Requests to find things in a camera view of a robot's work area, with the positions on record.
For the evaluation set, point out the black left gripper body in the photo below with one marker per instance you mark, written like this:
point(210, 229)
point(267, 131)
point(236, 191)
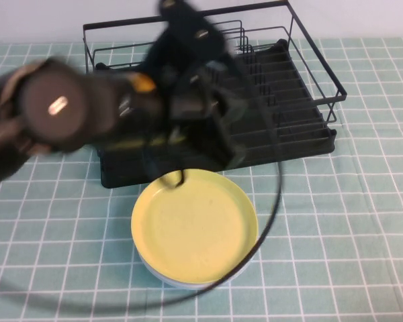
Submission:
point(226, 97)

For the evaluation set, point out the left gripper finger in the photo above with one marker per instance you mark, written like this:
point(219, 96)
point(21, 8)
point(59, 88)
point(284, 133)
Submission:
point(236, 147)
point(208, 141)

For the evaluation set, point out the yellow round plate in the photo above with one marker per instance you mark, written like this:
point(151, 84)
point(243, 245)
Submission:
point(194, 228)

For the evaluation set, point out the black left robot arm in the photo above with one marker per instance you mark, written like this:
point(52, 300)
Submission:
point(53, 104)

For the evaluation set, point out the pale blue round plate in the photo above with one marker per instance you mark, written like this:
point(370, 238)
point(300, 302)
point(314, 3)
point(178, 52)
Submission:
point(174, 284)
point(147, 265)

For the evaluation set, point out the black plastic drip tray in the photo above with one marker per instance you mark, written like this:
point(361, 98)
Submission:
point(289, 110)

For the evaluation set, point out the green checked tablecloth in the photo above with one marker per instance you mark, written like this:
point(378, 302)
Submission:
point(339, 218)

